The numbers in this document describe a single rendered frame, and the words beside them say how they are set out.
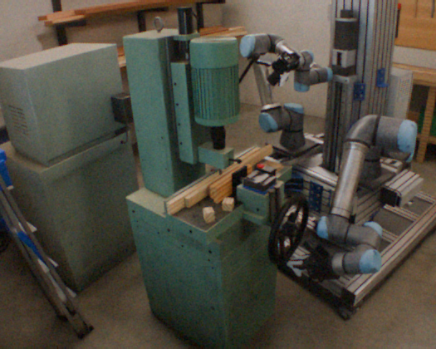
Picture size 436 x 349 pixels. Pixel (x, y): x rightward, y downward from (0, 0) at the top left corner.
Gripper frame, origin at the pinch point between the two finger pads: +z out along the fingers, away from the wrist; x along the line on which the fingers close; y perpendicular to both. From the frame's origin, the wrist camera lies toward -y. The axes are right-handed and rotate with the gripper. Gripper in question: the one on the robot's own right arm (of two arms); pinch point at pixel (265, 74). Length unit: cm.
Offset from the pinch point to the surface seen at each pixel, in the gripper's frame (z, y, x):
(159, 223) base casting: 44, -61, 15
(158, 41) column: 32.4, -2.5, -30.9
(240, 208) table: 31, -30, 34
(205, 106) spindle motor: 30.5, -8.4, -1.2
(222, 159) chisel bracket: 25.7, -25.1, 14.9
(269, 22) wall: -297, -128, -135
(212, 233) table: 48, -31, 35
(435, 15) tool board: -305, 15, 9
